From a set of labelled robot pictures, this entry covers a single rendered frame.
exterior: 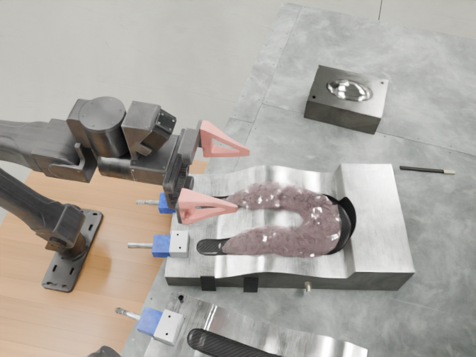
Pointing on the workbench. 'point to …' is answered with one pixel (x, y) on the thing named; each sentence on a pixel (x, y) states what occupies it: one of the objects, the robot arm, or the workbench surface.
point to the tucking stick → (427, 170)
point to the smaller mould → (346, 99)
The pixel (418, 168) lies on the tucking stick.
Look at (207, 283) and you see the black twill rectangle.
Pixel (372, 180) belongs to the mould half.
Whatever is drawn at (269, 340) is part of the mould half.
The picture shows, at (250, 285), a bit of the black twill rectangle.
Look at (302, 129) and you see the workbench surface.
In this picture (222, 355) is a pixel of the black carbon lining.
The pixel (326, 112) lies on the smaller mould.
